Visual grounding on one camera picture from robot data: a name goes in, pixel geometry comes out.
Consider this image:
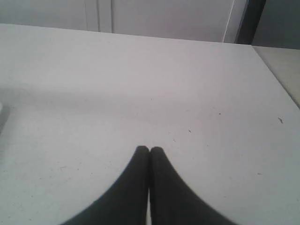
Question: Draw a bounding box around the dark vertical post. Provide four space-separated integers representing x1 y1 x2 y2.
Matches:
235 0 266 45

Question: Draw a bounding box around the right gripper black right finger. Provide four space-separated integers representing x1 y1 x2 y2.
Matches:
149 147 234 225

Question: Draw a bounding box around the white cabinet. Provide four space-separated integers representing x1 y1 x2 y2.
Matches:
0 0 248 43

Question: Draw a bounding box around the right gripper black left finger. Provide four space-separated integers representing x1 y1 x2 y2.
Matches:
64 146 150 225

